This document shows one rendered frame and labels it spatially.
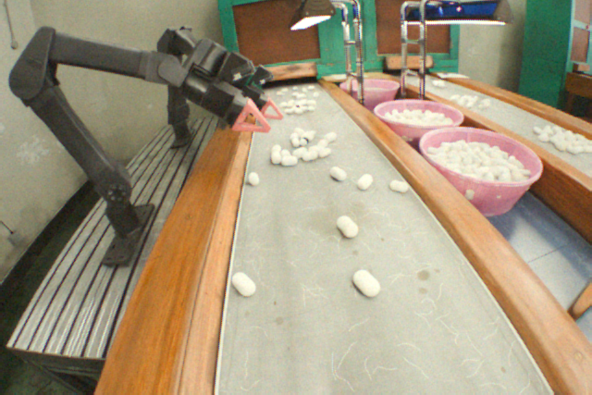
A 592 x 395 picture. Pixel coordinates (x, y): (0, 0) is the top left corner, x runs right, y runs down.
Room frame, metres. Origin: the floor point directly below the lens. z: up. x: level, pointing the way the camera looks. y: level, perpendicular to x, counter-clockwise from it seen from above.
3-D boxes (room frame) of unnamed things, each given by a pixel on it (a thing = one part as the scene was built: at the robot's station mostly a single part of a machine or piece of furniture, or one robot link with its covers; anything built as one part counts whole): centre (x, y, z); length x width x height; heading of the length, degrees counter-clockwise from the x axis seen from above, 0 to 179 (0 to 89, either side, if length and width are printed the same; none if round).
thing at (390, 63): (1.40, -0.71, 0.83); 0.30 x 0.06 x 0.07; 91
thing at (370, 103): (1.12, -0.37, 0.72); 0.27 x 0.27 x 0.10
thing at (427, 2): (0.95, -0.58, 0.90); 0.20 x 0.19 x 0.45; 1
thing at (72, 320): (0.73, 0.17, 0.65); 1.20 x 0.90 x 0.04; 6
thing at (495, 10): (0.96, -0.66, 1.08); 0.62 x 0.08 x 0.07; 1
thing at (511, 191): (0.40, -0.39, 0.72); 0.27 x 0.27 x 0.10
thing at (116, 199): (0.42, 0.38, 0.77); 0.09 x 0.06 x 0.06; 32
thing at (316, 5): (0.95, -0.10, 1.08); 0.62 x 0.08 x 0.07; 1
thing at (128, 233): (0.41, 0.39, 0.71); 0.20 x 0.07 x 0.08; 6
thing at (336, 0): (0.94, -0.18, 0.90); 0.20 x 0.19 x 0.45; 1
